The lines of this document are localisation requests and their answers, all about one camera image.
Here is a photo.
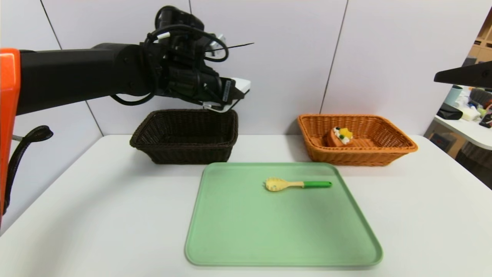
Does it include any toy waffle slice with fruit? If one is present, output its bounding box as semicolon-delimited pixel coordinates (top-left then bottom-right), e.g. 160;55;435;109
326;127;353;147

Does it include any light green plastic tray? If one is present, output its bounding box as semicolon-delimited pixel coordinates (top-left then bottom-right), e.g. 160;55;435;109
184;162;383;267

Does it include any black braided cable sleeve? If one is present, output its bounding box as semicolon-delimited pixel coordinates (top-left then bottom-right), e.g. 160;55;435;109
2;125;54;216

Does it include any black pouch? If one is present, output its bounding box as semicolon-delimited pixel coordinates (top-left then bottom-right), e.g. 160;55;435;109
436;103;463;120

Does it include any dark brown wicker basket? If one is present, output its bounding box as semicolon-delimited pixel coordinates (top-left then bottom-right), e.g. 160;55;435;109
130;109;239;165

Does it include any orange wicker basket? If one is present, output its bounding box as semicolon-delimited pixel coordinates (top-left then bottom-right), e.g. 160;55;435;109
297;114;418;167

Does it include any white block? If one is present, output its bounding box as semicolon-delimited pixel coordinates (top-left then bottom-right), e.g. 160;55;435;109
459;108;480;122

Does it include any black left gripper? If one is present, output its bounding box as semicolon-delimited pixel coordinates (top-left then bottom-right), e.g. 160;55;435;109
194;68;245;110

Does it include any white side table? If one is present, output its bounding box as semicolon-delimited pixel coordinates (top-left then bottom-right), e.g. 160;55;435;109
433;115;492;151

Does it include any wooden cabinet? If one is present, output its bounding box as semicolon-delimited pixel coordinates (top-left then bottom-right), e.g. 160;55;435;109
424;122;466;159

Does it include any white plastic box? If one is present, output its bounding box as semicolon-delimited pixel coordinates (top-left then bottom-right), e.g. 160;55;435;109
208;78;251;113

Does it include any teal cup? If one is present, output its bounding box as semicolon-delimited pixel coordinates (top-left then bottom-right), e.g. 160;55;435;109
444;85;463;107

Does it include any pasta spoon with green handle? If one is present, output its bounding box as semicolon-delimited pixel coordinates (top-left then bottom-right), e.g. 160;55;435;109
265;177;332;192

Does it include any wooden shelf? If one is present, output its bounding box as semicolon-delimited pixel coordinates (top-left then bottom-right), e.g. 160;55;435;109
454;4;492;68

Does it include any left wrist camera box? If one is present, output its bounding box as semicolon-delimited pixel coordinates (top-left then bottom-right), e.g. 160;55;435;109
209;34;228;52

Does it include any grey brush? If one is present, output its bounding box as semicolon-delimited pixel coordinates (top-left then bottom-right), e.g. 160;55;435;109
470;88;492;108

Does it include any thin black cable tie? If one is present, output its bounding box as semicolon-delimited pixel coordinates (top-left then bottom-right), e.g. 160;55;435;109
215;42;254;49

